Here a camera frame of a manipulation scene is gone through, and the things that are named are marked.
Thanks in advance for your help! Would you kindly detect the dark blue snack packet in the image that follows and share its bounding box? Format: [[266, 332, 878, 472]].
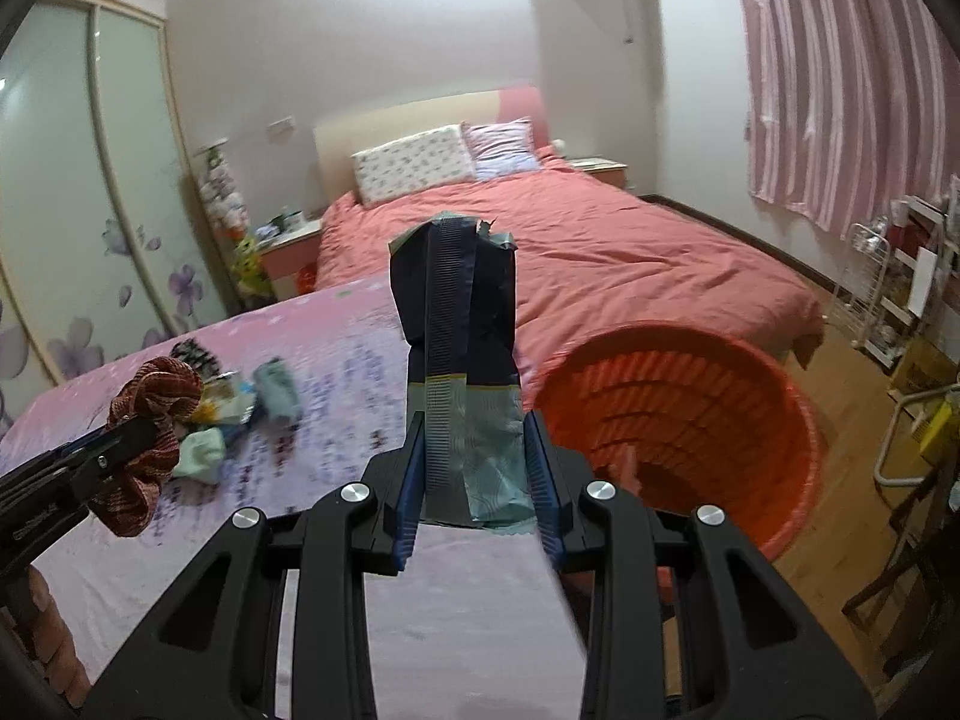
[[388, 214, 542, 533]]

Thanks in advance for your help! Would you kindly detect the pink striped pillow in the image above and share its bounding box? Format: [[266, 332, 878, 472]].
[[461, 118, 541, 179]]

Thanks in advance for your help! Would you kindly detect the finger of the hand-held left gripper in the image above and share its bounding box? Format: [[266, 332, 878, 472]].
[[0, 412, 171, 501], [70, 426, 182, 516]]

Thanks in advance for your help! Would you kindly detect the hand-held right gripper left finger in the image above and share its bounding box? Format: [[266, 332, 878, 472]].
[[79, 412, 428, 720]]

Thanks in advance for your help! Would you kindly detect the yellow box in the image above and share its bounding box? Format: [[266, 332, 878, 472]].
[[892, 337, 960, 466]]

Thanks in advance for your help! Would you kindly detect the red knitted scrunchie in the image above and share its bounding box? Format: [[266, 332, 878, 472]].
[[88, 358, 205, 539]]

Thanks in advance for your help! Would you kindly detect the plush toy bouquet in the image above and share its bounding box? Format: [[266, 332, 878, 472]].
[[196, 142, 250, 233]]

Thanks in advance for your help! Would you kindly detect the pink floral blanket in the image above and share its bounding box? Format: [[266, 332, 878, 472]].
[[0, 274, 593, 720]]

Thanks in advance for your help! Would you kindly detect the dark wooden chair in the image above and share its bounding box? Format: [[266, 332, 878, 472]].
[[840, 457, 960, 683]]

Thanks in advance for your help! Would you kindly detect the light green crumpled wrapper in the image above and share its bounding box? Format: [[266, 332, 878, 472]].
[[172, 426, 227, 482]]

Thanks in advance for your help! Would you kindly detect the white tube frame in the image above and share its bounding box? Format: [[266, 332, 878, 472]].
[[874, 386, 960, 487]]

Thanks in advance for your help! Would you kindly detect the pink striped curtain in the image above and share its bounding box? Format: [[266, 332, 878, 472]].
[[724, 0, 960, 237]]

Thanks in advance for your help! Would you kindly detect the salmon duvet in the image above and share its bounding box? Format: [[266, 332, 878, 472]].
[[315, 154, 824, 391]]

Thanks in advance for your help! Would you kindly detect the orange plastic basket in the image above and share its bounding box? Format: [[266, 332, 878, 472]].
[[525, 324, 822, 593]]

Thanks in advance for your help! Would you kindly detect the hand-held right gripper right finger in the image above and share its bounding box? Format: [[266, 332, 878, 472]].
[[525, 411, 878, 720]]

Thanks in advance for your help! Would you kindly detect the white floral pillow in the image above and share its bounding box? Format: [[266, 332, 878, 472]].
[[351, 124, 477, 207]]

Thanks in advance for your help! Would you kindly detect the black floral scrunchie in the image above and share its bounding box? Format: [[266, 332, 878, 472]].
[[171, 340, 227, 382]]

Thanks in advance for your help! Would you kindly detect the pink nightstand with mug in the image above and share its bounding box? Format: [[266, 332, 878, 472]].
[[255, 217, 325, 301]]

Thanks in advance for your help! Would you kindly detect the blue tissue pack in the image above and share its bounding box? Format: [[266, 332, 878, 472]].
[[252, 360, 302, 422]]

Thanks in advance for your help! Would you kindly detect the yellow green plush toy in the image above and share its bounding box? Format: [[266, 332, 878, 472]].
[[232, 232, 269, 305]]

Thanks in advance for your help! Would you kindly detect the glass wardrobe with flower print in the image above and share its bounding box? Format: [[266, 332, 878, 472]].
[[0, 0, 230, 436]]

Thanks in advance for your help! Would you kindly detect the white wire rack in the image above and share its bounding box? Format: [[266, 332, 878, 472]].
[[847, 195, 960, 376]]

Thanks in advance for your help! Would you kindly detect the beige and pink headboard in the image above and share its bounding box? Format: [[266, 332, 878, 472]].
[[311, 86, 545, 211]]

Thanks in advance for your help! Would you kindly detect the pink nightstand with papers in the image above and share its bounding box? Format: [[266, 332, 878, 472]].
[[566, 157, 629, 192]]

